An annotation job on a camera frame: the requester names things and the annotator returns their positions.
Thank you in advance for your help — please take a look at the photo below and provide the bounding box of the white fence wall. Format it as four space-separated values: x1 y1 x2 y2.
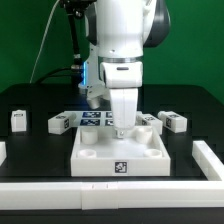
0 181 224 210
192 141 224 181

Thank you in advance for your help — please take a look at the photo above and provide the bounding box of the black cable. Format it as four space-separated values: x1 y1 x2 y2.
35 65 82 84

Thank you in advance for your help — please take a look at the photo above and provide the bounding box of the white sheet with tags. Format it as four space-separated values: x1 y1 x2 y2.
66 111 113 127

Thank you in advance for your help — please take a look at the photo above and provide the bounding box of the white square table top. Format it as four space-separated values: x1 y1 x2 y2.
70 126 171 177

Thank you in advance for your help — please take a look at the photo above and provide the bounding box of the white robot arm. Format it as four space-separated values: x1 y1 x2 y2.
79 0 170 138

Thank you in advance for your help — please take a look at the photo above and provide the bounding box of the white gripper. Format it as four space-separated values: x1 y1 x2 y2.
100 62 143 138

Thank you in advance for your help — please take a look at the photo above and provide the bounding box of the white cable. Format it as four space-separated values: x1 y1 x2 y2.
29 0 63 84

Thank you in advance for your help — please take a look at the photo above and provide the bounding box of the white front fence wall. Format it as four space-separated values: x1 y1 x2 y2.
0 181 224 210

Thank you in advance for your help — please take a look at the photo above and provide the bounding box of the white left fence stub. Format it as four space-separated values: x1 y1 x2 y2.
0 142 7 166

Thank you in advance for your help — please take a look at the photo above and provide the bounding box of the white right fence wall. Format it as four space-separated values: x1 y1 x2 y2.
192 141 224 181

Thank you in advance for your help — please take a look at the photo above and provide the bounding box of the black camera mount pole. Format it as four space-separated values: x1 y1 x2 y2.
60 0 89 85

